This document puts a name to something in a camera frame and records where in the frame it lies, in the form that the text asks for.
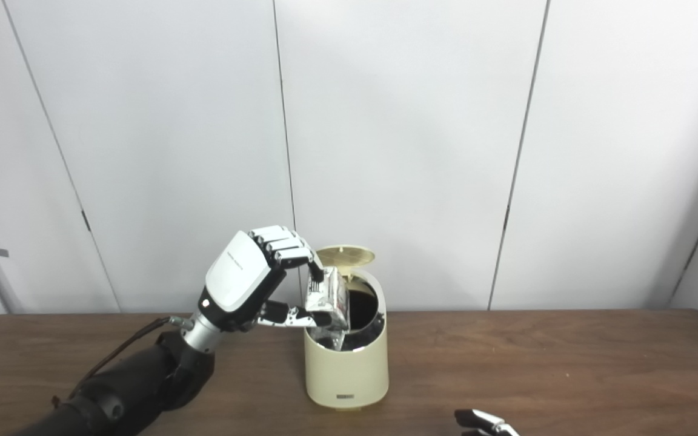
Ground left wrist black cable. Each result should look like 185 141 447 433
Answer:
52 315 195 408

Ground cream round bin lid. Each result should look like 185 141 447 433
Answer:
314 245 377 277

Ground cream-colored bin body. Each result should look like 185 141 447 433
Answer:
304 269 390 410

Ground black bin liner bag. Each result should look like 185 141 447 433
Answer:
313 289 385 352

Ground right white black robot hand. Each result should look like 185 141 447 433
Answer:
454 409 520 436

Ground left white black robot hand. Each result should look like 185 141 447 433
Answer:
196 225 334 332

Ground white green milk carton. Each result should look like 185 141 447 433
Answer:
304 268 350 351

